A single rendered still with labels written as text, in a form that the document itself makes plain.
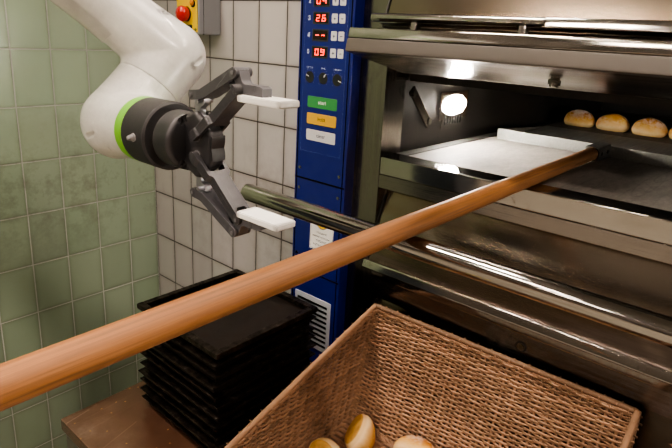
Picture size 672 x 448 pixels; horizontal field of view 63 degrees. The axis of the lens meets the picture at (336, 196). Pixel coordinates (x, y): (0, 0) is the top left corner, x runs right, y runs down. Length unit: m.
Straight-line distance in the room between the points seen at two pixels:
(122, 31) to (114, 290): 1.22
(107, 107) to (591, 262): 0.83
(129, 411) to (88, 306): 0.59
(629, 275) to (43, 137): 1.46
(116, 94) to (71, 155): 0.94
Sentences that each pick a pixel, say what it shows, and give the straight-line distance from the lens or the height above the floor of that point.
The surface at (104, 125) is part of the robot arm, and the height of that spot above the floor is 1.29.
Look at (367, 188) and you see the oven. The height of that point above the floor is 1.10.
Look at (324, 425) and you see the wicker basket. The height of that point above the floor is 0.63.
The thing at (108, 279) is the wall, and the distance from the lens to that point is 1.94.
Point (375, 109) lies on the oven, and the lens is 1.21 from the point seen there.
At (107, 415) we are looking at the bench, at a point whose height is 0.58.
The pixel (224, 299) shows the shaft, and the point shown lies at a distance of 0.51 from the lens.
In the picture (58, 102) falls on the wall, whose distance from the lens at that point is 1.74.
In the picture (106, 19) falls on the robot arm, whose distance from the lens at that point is 0.88.
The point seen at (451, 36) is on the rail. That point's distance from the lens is 0.95.
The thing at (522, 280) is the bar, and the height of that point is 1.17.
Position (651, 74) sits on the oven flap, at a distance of 0.84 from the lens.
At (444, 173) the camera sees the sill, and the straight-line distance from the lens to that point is 1.13.
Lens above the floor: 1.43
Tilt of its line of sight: 16 degrees down
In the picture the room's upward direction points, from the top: 3 degrees clockwise
